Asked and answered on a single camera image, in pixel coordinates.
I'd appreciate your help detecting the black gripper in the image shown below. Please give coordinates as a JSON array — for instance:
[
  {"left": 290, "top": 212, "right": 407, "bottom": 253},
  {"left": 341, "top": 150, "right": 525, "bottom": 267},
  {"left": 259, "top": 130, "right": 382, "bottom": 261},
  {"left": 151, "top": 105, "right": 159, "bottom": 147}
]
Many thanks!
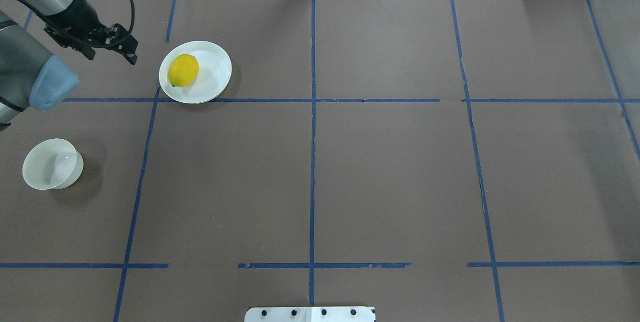
[{"left": 75, "top": 10, "right": 138, "bottom": 65}]

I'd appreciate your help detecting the yellow lemon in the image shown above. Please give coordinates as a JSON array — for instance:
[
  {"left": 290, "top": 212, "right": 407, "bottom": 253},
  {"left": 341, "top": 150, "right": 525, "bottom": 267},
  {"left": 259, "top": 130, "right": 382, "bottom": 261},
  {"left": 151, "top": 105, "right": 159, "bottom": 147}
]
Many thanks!
[{"left": 167, "top": 54, "right": 200, "bottom": 87}]

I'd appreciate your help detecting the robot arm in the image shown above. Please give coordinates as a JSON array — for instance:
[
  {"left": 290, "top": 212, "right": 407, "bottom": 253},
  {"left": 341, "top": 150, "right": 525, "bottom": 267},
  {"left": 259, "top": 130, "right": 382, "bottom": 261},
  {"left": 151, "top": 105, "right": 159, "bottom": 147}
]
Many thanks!
[{"left": 0, "top": 0, "right": 138, "bottom": 130}]

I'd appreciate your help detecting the white plate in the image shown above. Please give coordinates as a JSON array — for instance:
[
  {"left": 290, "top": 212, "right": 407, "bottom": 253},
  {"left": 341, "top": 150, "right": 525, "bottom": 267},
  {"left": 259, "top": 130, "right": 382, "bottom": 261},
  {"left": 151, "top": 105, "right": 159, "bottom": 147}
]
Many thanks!
[{"left": 158, "top": 40, "right": 233, "bottom": 104}]

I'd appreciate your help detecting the white bowl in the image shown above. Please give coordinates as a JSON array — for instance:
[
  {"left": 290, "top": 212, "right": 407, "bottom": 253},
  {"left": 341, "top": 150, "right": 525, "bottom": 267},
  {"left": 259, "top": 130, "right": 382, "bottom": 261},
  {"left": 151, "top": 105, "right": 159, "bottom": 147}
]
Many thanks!
[{"left": 22, "top": 138, "right": 84, "bottom": 190}]

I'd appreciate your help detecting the white pedestal column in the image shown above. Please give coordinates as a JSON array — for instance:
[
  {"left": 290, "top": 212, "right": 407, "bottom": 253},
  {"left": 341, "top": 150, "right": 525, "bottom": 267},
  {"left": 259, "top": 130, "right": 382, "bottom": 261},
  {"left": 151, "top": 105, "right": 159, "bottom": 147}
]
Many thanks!
[{"left": 244, "top": 306, "right": 377, "bottom": 322}]

